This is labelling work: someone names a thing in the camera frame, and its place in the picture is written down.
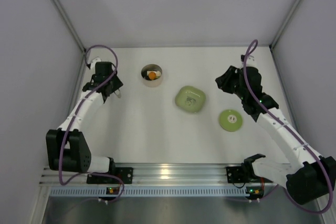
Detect green square bowl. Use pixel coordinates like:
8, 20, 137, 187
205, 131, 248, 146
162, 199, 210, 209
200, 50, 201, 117
174, 86, 206, 113

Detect round metal tin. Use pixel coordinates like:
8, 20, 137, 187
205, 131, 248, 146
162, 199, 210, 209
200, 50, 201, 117
141, 64, 163, 88

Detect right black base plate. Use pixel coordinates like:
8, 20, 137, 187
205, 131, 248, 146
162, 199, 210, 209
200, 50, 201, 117
226, 164, 262, 184

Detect grey slotted cable duct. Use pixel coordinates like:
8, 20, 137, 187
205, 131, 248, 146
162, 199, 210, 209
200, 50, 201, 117
49, 186, 263, 198

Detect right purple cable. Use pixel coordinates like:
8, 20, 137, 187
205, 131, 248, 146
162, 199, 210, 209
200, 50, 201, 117
243, 39, 333, 214

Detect black oval food piece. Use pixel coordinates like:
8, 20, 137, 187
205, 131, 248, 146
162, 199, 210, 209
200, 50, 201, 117
142, 70, 149, 78

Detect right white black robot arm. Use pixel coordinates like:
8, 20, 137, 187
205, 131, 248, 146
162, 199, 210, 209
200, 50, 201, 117
215, 66, 335, 205

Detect silver metal tongs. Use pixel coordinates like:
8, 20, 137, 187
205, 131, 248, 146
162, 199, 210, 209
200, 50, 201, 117
115, 90, 122, 99

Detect orange round food piece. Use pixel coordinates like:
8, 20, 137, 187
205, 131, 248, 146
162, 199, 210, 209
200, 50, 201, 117
148, 72, 157, 80

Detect green round lid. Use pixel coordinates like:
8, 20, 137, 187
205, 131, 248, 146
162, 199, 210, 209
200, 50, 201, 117
218, 110, 243, 132

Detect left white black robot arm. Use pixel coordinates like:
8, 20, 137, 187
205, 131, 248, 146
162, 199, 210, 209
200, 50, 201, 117
46, 61, 123, 173

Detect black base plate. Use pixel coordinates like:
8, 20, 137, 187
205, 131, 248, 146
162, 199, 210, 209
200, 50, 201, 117
226, 164, 262, 184
86, 167, 133, 185

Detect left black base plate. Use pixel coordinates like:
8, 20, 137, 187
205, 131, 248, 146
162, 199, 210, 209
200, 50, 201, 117
86, 167, 133, 185

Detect aluminium mounting rail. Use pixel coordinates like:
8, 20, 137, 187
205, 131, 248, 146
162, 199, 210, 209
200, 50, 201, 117
39, 163, 326, 186

